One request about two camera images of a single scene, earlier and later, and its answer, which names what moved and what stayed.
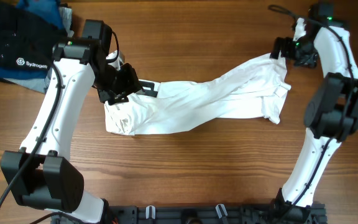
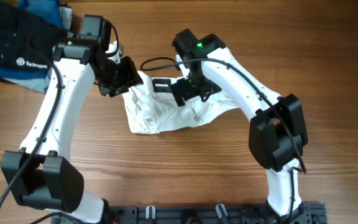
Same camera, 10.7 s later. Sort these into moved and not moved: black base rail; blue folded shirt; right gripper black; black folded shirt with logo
Moved: right gripper black
Not moved: black folded shirt with logo; blue folded shirt; black base rail
